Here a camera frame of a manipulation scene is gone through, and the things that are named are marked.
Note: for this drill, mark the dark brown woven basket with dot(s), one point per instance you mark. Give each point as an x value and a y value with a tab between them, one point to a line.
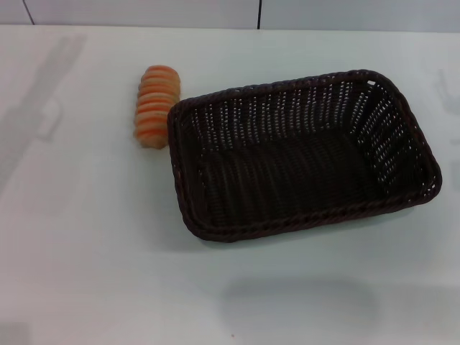
287	172

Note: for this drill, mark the orange striped bread loaf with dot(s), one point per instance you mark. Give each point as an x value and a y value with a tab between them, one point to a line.
154	108

